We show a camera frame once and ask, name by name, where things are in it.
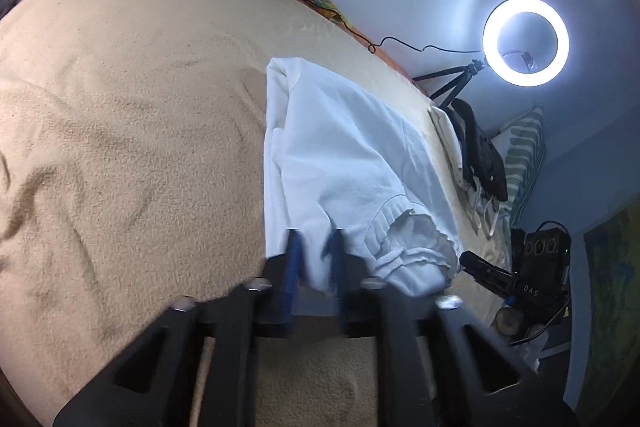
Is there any black folded garment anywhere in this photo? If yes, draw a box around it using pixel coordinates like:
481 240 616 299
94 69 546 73
447 99 508 202

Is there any white ring light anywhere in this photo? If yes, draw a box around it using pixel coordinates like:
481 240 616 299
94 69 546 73
482 0 569 86

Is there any green striped pillow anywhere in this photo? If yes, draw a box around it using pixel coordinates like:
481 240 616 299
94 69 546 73
492 106 547 228

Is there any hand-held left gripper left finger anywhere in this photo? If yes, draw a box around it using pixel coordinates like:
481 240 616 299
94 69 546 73
52 229 306 427

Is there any white t-shirt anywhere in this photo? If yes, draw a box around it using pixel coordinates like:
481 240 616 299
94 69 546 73
263 56 462 295

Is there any cream tote bag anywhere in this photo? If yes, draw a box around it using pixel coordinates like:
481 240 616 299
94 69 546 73
431 107 501 238

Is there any black ring light tripod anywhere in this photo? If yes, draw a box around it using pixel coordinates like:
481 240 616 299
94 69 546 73
412 59 487 108

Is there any person's right hand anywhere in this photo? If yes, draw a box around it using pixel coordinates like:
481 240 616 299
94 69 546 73
492 307 528 337

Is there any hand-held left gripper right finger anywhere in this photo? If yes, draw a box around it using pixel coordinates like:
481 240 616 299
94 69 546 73
322 229 581 427

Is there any black gooseneck phone holder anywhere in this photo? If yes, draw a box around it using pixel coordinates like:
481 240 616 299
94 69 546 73
502 49 536 72

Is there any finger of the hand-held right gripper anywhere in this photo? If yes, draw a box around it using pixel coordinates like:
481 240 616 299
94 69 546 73
459 250 516 290

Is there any green wall poster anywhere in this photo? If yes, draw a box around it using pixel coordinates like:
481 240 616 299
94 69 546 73
582 207 640 427

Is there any beige blanket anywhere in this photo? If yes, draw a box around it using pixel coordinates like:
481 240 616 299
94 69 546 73
0 0 516 427

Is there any black power cable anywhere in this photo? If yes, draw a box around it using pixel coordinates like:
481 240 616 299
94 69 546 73
365 37 486 55

